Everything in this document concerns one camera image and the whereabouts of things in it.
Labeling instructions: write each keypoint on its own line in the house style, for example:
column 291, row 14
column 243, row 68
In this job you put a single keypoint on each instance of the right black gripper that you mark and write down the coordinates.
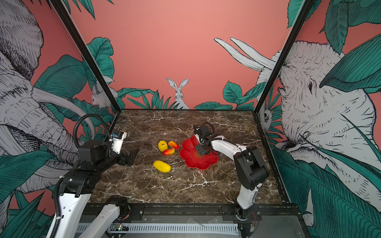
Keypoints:
column 200, row 149

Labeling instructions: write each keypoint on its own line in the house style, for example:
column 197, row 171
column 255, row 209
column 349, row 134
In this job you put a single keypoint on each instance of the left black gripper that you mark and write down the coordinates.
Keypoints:
column 124, row 160

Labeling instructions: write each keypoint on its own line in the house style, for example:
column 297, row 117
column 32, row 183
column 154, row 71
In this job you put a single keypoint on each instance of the red flower-shaped bowl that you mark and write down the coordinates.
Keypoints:
column 192, row 158

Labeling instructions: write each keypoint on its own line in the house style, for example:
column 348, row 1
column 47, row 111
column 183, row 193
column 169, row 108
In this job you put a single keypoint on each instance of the red orange mango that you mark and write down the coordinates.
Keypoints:
column 174, row 145

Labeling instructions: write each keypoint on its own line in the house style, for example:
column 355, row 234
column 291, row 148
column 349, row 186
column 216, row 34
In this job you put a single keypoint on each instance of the long yellow fruit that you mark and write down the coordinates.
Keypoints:
column 162, row 166

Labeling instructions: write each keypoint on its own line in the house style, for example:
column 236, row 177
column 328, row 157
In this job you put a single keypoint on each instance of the yellow bumpy round fruit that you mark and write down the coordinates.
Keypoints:
column 162, row 146

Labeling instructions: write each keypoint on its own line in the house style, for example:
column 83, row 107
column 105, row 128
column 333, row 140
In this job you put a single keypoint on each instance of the red yellow mango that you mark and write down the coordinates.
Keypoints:
column 169, row 152

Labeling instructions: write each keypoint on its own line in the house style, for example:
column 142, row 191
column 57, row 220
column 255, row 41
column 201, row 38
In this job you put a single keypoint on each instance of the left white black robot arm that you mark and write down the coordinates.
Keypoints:
column 74, row 189

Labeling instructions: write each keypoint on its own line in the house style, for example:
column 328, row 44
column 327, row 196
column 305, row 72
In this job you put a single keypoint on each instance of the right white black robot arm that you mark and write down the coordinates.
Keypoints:
column 251, row 168

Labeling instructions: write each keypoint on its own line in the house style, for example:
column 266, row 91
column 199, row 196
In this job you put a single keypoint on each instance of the small circuit board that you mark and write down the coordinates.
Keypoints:
column 119, row 228

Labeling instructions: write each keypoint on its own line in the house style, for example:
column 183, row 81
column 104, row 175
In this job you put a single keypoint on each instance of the white vent strip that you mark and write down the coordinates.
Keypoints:
column 137, row 228

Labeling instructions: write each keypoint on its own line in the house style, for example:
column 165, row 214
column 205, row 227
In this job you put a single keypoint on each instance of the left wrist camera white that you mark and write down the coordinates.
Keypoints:
column 117, row 140

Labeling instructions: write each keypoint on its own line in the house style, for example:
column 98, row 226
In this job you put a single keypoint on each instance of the black front mounting rail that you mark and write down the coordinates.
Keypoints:
column 229, row 211

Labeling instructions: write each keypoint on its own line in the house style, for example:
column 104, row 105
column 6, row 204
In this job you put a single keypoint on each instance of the right black frame post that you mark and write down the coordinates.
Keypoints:
column 298, row 23

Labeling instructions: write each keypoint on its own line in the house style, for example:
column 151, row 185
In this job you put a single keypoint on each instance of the black frame post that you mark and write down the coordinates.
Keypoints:
column 298, row 23
column 77, row 38

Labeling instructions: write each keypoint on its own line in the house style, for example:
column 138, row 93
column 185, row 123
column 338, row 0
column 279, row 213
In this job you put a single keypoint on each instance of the left black frame post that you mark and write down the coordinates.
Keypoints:
column 77, row 38

